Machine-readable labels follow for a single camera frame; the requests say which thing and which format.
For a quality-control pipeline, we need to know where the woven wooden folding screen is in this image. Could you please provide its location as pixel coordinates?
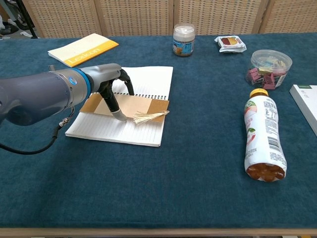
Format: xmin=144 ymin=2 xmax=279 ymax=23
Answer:
xmin=22 ymin=0 xmax=317 ymax=39

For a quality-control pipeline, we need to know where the small white-lidded glass jar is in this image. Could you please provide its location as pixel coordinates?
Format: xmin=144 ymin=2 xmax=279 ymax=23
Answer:
xmin=172 ymin=22 xmax=196 ymax=57

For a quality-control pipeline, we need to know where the brown card with tassel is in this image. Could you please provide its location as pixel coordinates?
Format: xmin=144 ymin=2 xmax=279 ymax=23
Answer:
xmin=79 ymin=93 xmax=171 ymax=125

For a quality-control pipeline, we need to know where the white open spiral notebook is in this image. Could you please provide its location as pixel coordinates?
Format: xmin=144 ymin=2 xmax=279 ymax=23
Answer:
xmin=65 ymin=65 xmax=174 ymax=147

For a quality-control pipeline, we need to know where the clear tub of binder clips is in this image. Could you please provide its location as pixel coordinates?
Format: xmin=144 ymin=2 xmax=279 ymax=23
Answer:
xmin=245 ymin=49 xmax=293 ymax=90

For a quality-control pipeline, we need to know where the black arm connector cable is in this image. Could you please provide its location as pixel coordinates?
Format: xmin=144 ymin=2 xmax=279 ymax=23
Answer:
xmin=0 ymin=106 xmax=75 ymax=155

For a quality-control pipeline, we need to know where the white yellow-capped drink bottle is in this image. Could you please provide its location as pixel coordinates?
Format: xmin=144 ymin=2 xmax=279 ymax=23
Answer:
xmin=244 ymin=88 xmax=288 ymax=183

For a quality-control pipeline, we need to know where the white wrapped snack packet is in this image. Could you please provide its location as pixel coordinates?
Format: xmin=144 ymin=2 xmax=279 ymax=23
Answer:
xmin=214 ymin=35 xmax=248 ymax=54

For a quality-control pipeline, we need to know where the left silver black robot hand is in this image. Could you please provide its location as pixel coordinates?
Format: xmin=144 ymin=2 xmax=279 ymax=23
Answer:
xmin=80 ymin=63 xmax=136 ymax=123

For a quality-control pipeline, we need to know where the white yellow Lexicon book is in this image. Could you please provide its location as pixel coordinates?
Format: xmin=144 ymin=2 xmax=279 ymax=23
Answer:
xmin=48 ymin=33 xmax=119 ymax=68

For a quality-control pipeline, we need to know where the black tripod stand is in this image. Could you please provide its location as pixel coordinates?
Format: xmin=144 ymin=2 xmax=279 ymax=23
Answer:
xmin=14 ymin=0 xmax=39 ymax=39

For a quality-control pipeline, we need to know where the blue felt table mat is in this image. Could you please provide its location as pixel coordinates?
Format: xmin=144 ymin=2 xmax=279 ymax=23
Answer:
xmin=0 ymin=32 xmax=317 ymax=229

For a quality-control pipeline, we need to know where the white USB hub box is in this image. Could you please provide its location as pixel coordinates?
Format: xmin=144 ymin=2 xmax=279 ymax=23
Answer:
xmin=289 ymin=84 xmax=317 ymax=137

